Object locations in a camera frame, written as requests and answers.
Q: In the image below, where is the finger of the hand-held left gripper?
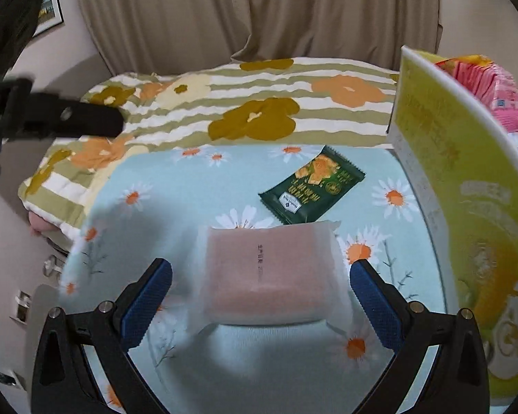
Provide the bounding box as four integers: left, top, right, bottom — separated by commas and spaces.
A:
2, 78, 126, 141

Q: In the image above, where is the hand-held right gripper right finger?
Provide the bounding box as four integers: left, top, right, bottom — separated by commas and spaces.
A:
349, 259, 490, 414

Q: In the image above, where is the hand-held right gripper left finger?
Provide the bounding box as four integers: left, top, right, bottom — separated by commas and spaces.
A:
31, 258, 173, 414

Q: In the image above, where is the pink cake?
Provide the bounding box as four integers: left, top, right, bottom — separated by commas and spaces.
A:
185, 220, 355, 338

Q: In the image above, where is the yellow cardboard box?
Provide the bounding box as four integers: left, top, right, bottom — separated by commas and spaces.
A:
386, 45, 518, 407

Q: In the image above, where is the light blue daisy cloth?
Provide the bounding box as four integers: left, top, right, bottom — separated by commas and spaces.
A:
60, 144, 459, 414

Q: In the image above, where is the pink pillow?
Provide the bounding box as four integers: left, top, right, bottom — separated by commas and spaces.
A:
28, 213, 58, 239

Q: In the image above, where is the dark green snack packet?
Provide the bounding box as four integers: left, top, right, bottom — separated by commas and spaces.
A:
259, 146, 367, 226

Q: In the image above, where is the striped floral blanket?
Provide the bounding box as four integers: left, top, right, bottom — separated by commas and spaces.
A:
17, 57, 400, 242

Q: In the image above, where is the beige curtain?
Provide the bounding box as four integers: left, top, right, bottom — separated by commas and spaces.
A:
71, 0, 442, 79

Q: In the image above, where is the pink strawberry snack packet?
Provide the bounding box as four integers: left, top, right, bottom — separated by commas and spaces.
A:
434, 55, 518, 132

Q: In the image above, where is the framed wall picture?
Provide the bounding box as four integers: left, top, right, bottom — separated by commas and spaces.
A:
32, 0, 65, 37

